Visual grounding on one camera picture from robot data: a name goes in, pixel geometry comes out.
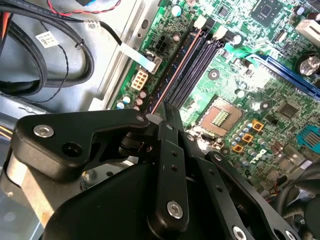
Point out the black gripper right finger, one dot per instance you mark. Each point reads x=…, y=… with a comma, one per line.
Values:
x=215, y=181

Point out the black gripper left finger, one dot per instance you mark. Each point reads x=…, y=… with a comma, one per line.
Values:
x=105, y=125

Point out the RAM stick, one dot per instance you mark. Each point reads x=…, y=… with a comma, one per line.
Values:
x=172, y=72

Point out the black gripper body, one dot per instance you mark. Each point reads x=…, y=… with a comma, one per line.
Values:
x=105, y=207

